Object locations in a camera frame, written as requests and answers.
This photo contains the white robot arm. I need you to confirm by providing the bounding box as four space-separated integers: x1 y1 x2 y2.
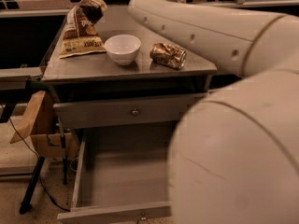
129 0 299 224

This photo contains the closed top drawer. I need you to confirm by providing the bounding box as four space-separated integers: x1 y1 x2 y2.
54 93 205 129

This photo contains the open middle drawer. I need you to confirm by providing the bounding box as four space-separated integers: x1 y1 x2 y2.
58 121 174 224

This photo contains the grey metal cabinet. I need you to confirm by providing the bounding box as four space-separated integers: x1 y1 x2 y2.
40 4 219 138

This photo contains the crushed gold soda can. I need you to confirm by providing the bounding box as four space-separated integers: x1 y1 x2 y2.
149 43 187 70

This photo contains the white bowl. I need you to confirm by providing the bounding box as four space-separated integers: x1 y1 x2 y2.
105 35 141 65

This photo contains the brown chip bag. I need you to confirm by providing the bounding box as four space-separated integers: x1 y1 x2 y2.
59 0 107 59

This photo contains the cardboard box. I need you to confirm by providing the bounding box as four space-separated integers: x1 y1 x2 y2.
31 133 78 158

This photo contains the wooden board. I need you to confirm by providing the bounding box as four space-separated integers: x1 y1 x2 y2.
10 91 46 144

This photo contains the black tripod stand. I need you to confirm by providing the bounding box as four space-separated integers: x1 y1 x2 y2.
19 133 67 215

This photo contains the black cable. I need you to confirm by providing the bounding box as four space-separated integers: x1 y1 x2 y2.
8 118 71 213

